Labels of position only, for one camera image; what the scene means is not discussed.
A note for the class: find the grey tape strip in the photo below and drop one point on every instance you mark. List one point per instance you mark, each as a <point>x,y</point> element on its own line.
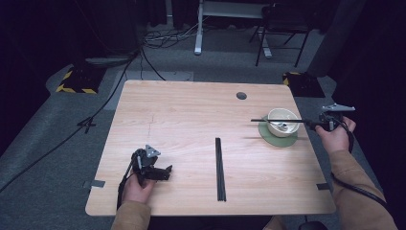
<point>323,186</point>
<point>95,183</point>

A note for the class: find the grey table grommet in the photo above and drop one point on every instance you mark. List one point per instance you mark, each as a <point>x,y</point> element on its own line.
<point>241,96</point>

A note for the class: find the black yellow striped base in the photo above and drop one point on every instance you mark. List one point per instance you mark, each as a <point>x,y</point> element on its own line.
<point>304,84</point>
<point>79,81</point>

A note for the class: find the grey curtain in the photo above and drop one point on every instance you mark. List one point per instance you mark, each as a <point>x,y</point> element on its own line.
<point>335,38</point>

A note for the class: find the row of black chopsticks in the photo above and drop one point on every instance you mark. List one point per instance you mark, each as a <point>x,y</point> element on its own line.
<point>220,172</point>

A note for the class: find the metal spoon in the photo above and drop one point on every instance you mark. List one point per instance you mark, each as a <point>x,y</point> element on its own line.
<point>282,126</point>

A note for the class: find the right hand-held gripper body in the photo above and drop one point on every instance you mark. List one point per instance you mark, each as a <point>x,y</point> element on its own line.
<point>332,119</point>

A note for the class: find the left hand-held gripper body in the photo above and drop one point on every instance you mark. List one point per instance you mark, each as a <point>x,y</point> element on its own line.
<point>142,161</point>

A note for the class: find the cream ceramic bowl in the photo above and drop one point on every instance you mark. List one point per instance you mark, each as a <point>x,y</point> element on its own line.
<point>288,115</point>

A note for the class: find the person's right hand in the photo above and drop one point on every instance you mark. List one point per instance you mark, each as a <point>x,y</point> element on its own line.
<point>338,140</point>

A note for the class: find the round green coaster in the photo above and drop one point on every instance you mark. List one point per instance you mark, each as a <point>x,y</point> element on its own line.
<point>277,141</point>

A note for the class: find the person's tan clothing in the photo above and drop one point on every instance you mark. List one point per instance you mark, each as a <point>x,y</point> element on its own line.
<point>275,224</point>

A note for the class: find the black metal chair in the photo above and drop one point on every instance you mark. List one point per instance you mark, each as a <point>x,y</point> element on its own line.
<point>281,22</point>

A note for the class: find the white desk frame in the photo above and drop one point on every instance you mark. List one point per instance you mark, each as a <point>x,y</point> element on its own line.
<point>198,28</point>

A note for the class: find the person's left hand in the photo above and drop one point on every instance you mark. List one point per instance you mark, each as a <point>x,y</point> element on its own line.
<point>137,193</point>

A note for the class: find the thin black chopstick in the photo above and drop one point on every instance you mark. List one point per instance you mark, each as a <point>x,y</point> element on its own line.
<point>274,120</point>

